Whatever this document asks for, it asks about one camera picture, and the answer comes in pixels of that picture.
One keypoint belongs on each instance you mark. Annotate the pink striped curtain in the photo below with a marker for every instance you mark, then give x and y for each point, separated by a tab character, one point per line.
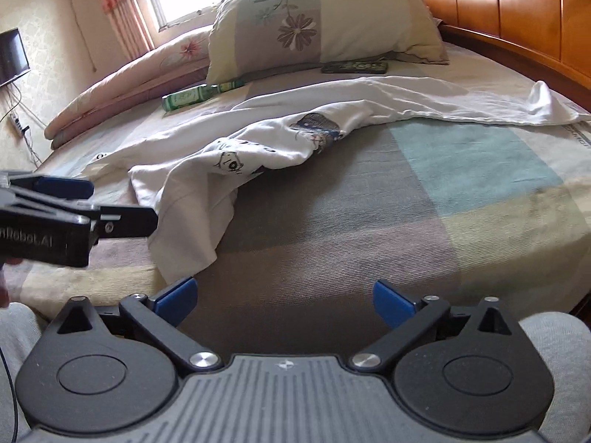
120	4

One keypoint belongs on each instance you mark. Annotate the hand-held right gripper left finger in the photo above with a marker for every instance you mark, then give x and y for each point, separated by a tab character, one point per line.
178	300

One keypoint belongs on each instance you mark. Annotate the green glass bottle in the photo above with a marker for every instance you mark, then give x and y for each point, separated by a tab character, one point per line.
184	98

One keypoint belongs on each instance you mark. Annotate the person's leg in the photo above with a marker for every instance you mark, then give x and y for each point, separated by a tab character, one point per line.
563	346
18	332

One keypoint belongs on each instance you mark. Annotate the wall television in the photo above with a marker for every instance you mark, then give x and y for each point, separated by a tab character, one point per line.
11	55

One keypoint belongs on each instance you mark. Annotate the person's left leg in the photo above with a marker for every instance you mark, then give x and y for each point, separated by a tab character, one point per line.
18	332

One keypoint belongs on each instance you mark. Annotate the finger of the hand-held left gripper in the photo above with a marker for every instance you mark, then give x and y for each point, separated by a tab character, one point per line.
129	221
64	188

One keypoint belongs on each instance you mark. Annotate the white printed t-shirt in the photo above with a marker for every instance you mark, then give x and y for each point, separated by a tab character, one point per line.
194	184

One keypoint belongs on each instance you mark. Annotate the white power strip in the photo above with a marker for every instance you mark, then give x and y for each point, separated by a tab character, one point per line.
17	123

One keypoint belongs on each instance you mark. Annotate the black cartoon phone case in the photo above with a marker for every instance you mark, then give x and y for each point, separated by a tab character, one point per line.
353	67

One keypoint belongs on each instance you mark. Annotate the pink floral folded quilt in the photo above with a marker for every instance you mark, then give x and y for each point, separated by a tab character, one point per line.
138	78

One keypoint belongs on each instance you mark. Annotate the floral pillow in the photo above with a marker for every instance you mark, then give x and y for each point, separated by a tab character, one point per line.
360	14

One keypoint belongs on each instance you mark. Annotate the wooden headboard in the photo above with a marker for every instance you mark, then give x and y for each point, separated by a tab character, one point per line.
508	4

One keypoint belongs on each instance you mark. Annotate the person's right leg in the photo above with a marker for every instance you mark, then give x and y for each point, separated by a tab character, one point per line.
563	346

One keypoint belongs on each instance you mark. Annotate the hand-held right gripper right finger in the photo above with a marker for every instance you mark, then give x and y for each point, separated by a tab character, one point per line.
392	304

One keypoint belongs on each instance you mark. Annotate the person's left hand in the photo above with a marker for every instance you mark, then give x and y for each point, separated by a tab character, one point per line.
3	293

